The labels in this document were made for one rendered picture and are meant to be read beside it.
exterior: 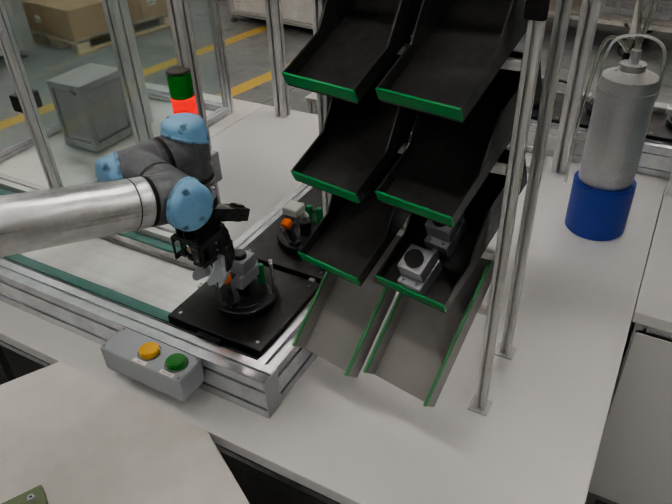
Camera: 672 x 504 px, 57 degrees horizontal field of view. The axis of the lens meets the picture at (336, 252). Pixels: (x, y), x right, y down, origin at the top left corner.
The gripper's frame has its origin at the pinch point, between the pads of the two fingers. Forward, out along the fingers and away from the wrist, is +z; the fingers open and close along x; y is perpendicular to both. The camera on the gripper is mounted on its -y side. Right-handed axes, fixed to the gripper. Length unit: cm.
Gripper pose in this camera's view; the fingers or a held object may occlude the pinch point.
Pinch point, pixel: (220, 279)
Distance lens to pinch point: 128.1
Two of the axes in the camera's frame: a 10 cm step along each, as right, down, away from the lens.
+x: 8.7, 2.6, -4.1
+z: 0.4, 8.1, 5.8
